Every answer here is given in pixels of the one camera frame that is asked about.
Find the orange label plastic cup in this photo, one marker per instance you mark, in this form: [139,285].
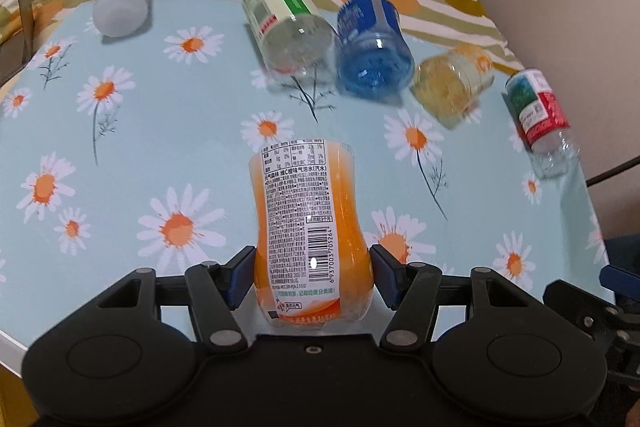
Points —
[312,264]

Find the blue plastic cup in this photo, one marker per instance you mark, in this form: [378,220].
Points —
[373,58]

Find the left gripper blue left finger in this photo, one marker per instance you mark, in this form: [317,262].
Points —
[215,291]

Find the daisy print blue tablecloth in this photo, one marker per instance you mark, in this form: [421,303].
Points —
[135,153]

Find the clear cup green label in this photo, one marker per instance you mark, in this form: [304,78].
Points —
[292,35]

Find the grey cardboard piece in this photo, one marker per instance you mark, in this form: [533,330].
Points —
[17,42]

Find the white cup blue label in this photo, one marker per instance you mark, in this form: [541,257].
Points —
[119,18]

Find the clear cup red label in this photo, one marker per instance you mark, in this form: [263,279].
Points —
[544,124]

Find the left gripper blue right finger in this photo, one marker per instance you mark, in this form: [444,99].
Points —
[411,291]

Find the yellow clear plastic cup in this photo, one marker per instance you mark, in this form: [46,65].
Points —
[448,85]

